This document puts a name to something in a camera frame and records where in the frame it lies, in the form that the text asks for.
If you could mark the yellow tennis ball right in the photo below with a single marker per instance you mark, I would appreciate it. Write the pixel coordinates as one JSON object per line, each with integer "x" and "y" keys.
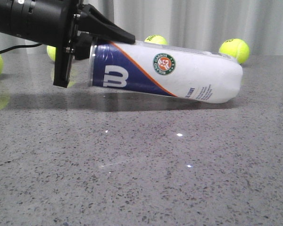
{"x": 236, "y": 48}

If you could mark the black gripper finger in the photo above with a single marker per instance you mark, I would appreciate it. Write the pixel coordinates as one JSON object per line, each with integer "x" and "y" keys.
{"x": 84, "y": 46}
{"x": 93, "y": 22}

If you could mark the yellow tennis ball middle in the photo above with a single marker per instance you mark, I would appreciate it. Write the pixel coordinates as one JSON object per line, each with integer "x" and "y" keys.
{"x": 156, "y": 39}

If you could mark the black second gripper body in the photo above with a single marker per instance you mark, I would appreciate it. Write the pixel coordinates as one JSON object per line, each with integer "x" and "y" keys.
{"x": 68, "y": 20}

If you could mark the white blue tennis ball can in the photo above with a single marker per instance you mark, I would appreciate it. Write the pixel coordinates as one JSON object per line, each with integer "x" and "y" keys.
{"x": 165, "y": 70}

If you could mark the yellow tennis ball with lettering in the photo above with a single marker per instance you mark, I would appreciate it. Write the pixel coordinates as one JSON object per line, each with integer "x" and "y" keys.
{"x": 51, "y": 51}

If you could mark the black second robot arm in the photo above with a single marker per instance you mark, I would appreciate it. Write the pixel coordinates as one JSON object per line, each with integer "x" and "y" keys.
{"x": 33, "y": 20}

